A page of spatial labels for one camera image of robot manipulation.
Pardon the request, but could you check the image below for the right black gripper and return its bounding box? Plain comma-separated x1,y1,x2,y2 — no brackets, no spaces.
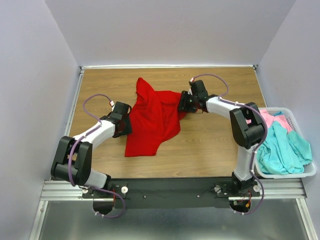
175,91,198,114

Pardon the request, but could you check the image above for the red t shirt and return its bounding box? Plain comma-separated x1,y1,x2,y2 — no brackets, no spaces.
124,77,186,157

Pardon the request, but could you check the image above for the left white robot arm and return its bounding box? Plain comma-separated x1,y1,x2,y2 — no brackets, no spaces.
50,101,132,198

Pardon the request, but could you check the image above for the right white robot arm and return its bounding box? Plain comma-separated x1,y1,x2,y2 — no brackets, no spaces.
178,79,268,196

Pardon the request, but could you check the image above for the pink t shirt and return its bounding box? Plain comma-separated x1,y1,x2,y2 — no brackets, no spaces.
260,109,293,133

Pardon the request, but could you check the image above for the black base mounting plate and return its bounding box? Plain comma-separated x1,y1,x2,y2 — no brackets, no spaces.
82,177,260,209

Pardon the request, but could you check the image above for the turquoise t shirt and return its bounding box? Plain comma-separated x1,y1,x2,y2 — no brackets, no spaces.
256,122,313,175

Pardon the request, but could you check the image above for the aluminium frame rail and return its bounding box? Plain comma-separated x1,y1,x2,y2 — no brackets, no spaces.
40,178,307,201

